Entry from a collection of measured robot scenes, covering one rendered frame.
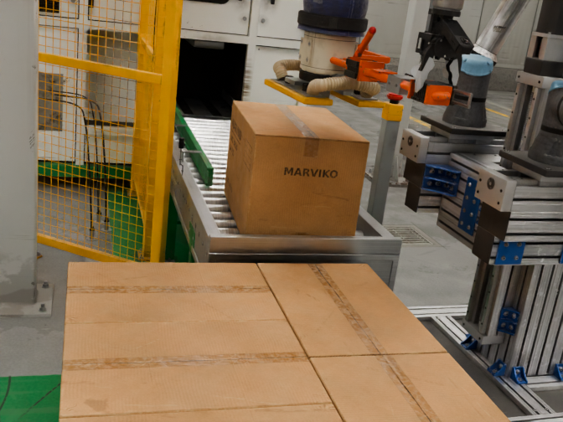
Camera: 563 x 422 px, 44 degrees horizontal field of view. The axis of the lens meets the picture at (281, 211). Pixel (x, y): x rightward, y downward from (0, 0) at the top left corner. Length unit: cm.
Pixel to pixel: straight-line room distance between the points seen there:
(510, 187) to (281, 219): 82
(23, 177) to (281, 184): 110
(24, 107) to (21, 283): 75
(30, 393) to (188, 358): 98
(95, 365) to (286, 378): 45
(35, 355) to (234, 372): 127
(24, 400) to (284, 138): 124
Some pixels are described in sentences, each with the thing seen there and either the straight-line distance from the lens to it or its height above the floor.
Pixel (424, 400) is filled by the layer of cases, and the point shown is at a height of 54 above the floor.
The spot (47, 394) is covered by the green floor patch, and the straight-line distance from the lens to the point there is 261.
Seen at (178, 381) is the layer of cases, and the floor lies 54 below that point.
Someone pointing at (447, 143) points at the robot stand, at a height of 98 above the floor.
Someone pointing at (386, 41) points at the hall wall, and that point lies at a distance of 1220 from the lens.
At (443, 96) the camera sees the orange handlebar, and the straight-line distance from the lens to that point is 180.
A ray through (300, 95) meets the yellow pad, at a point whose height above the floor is 111.
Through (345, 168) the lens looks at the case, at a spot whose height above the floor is 85.
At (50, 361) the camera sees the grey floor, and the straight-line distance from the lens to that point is 279.
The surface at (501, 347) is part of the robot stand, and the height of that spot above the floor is 31.
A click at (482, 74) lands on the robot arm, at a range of 248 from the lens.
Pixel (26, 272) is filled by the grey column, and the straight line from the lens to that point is 312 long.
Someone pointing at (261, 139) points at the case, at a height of 93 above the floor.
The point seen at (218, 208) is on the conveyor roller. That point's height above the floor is 54.
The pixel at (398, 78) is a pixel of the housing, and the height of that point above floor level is 123.
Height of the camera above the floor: 144
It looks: 18 degrees down
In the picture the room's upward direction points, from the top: 7 degrees clockwise
